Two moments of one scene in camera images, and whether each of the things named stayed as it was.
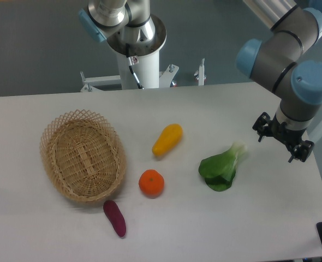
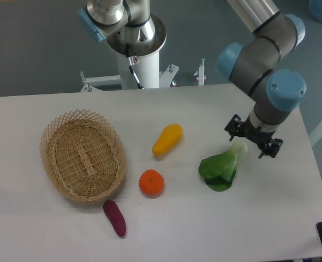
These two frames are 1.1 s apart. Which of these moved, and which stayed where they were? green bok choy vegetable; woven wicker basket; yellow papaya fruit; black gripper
Moved: black gripper
Stayed: yellow papaya fruit; green bok choy vegetable; woven wicker basket
